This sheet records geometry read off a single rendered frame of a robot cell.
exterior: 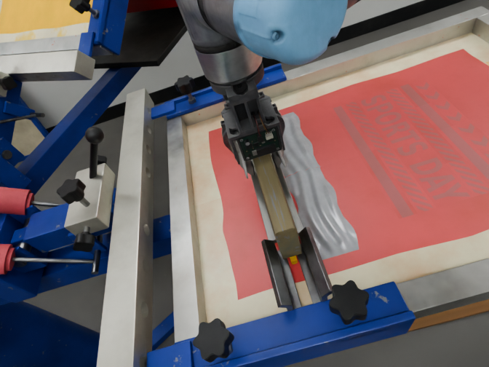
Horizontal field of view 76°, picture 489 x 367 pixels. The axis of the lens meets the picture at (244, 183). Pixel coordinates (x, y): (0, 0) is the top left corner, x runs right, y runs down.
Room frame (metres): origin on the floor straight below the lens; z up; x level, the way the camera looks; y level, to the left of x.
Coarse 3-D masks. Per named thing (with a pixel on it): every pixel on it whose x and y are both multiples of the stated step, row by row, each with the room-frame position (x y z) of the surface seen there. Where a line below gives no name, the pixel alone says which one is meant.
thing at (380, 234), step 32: (480, 128) 0.32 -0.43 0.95; (352, 160) 0.36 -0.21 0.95; (352, 192) 0.29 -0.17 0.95; (224, 224) 0.33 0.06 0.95; (256, 224) 0.31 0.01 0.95; (352, 224) 0.24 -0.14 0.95; (384, 224) 0.22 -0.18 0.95; (416, 224) 0.20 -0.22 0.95; (448, 224) 0.18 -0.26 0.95; (480, 224) 0.16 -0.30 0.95; (256, 256) 0.25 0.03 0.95; (352, 256) 0.19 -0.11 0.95; (384, 256) 0.17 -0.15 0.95; (256, 288) 0.20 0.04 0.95
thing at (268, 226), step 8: (280, 168) 0.37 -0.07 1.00; (256, 176) 0.37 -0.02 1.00; (280, 176) 0.35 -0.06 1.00; (256, 184) 0.35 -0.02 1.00; (256, 192) 0.34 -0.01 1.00; (288, 192) 0.31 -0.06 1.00; (288, 200) 0.30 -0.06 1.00; (264, 208) 0.30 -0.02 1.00; (264, 216) 0.28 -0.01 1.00; (296, 216) 0.26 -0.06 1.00; (264, 224) 0.27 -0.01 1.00; (296, 224) 0.25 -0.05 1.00; (272, 232) 0.25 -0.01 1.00
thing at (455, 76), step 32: (448, 64) 0.51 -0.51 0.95; (480, 64) 0.47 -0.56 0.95; (320, 96) 0.57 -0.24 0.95; (352, 96) 0.53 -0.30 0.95; (448, 96) 0.42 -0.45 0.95; (480, 96) 0.39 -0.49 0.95; (320, 128) 0.47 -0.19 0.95; (224, 160) 0.49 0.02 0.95; (320, 160) 0.39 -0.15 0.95; (224, 192) 0.40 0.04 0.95
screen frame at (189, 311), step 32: (416, 32) 0.61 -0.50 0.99; (448, 32) 0.59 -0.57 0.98; (480, 32) 0.55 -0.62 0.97; (320, 64) 0.64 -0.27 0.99; (352, 64) 0.61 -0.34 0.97; (192, 192) 0.43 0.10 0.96; (192, 224) 0.34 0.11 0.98; (192, 256) 0.27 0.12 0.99; (192, 288) 0.22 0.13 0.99; (416, 288) 0.11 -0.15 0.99; (448, 288) 0.09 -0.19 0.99; (480, 288) 0.08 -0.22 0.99; (192, 320) 0.17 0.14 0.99
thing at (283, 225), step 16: (256, 160) 0.34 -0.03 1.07; (272, 160) 0.34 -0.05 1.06; (272, 176) 0.30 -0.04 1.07; (272, 192) 0.27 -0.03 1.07; (272, 208) 0.25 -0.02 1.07; (288, 208) 0.24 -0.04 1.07; (272, 224) 0.22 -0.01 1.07; (288, 224) 0.21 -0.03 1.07; (288, 240) 0.21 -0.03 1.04; (288, 256) 0.21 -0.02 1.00
